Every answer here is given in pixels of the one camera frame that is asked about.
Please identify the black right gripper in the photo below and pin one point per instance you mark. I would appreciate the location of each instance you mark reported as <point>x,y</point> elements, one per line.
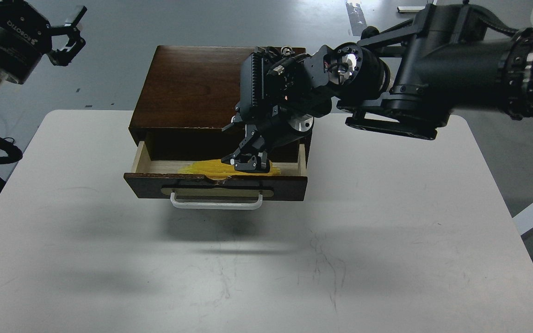
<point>281,93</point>

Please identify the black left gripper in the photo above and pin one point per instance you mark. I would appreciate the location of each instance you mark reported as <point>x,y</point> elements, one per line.
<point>9,39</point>

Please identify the yellow corn cob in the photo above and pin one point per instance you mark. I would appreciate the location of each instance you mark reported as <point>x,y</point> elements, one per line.
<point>214,169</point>

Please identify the wooden drawer with white handle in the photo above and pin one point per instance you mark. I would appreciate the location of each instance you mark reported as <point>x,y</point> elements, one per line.
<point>160,178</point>

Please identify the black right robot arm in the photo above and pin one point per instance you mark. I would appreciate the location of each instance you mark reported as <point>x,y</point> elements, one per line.
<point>403,81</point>

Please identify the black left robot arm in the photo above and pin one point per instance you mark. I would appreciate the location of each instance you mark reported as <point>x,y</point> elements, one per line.
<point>66,44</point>

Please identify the dark wooden drawer cabinet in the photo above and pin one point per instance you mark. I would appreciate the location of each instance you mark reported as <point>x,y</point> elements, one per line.
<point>188,96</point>

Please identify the black tape strip on floor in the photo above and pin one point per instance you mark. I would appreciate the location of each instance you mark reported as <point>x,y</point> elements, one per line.
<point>356,17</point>

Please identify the white desk foot bar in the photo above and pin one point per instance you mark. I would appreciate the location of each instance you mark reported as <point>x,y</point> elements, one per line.
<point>410,9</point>

